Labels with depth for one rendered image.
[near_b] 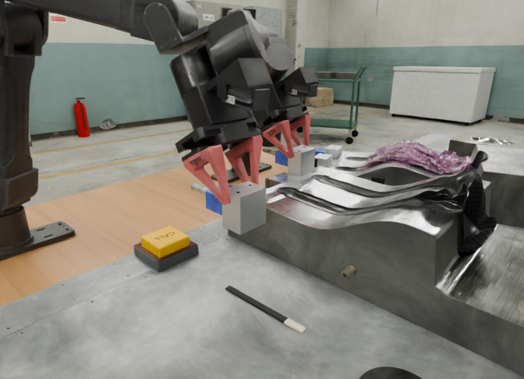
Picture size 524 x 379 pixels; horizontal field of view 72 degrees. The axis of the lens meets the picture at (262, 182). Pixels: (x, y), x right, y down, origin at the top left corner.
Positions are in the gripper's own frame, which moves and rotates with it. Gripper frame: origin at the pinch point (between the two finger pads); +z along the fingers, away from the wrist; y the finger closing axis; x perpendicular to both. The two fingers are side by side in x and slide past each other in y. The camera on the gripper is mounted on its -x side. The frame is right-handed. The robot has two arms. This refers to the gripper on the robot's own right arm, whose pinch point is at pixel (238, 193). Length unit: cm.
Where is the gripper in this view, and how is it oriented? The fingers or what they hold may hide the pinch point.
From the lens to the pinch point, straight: 49.6
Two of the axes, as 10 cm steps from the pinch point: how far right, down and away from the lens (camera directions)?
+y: 6.8, -2.4, 6.9
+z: 3.5, 9.4, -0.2
